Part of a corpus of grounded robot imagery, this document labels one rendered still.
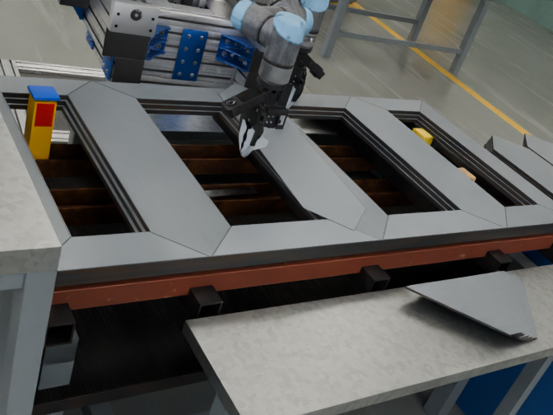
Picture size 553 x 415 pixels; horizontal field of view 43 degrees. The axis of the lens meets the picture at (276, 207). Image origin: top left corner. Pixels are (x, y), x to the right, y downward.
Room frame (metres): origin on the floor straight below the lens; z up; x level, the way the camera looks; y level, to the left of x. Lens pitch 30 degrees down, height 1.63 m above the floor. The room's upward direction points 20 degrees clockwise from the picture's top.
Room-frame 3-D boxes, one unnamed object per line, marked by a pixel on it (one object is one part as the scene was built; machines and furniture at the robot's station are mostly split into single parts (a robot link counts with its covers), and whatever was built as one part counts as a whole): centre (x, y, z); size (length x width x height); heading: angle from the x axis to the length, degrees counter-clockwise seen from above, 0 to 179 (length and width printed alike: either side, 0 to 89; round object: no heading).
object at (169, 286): (1.42, -0.22, 0.78); 1.56 x 0.09 x 0.06; 131
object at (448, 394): (1.87, -0.76, 0.34); 0.06 x 0.06 x 0.68; 41
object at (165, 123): (2.18, 0.17, 0.66); 1.30 x 0.20 x 0.03; 131
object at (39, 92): (1.43, 0.60, 0.88); 0.06 x 0.06 x 0.02; 41
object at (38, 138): (1.43, 0.60, 0.78); 0.05 x 0.05 x 0.19; 41
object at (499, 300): (1.40, -0.56, 0.77); 0.45 x 0.20 x 0.04; 131
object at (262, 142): (1.55, 0.10, 0.89); 0.06 x 0.03 x 0.09; 130
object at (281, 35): (1.56, 0.11, 1.16); 0.09 x 0.08 x 0.11; 57
